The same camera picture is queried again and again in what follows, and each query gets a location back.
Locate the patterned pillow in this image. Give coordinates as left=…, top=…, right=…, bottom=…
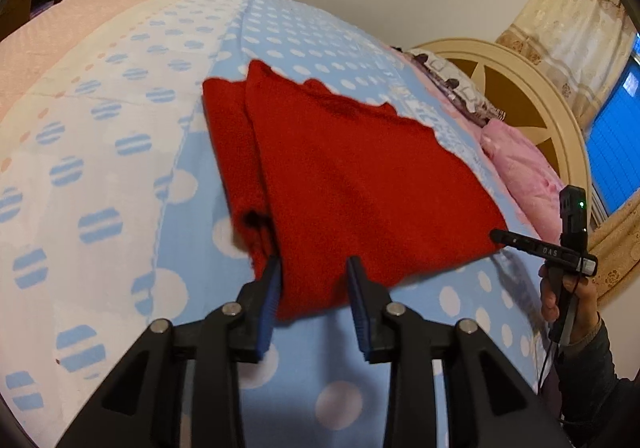
left=400, top=48, right=507, bottom=127

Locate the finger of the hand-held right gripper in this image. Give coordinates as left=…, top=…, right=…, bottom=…
left=489, top=228, right=543, bottom=253

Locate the person's right hand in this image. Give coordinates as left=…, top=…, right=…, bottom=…
left=539, top=264, right=603, bottom=349

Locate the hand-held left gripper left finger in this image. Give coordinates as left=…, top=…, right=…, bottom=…
left=55, top=255, right=283, bottom=448

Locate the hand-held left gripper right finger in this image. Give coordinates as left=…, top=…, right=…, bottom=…
left=346, top=256, right=573, bottom=448

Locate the pink quilt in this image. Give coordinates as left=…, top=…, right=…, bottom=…
left=480, top=118, right=568, bottom=243

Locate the red knitted sweater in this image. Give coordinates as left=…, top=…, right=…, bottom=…
left=201, top=59, right=510, bottom=321

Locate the person's right forearm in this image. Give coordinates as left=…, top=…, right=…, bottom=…
left=550, top=313, right=640, bottom=448

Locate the pink dotted bed sheet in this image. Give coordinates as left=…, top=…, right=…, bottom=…
left=0, top=0, right=196, bottom=113

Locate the bed with dotted sheet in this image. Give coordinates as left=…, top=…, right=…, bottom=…
left=0, top=0, right=556, bottom=448

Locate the yellow floral curtain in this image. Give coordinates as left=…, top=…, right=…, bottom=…
left=495, top=0, right=640, bottom=129

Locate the cream wooden headboard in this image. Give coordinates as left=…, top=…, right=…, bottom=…
left=407, top=38, right=593, bottom=229

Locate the black cable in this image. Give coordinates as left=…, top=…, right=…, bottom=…
left=537, top=338, right=565, bottom=424

